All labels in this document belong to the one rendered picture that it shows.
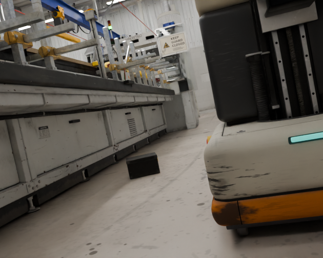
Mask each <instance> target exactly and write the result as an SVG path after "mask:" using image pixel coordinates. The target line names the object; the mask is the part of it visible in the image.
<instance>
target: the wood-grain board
mask: <svg viewBox="0 0 323 258"><path fill-rule="evenodd" d="M1 41H4V40H1V39H0V42H1ZM27 52H29V53H33V54H37V53H38V49H35V48H28V49H27ZM59 60H63V61H68V62H72V63H76V64H79V65H84V66H88V67H93V64H92V63H88V62H85V61H81V60H77V59H73V58H69V57H65V56H61V58H60V59H59ZM93 68H97V67H93Z"/></svg>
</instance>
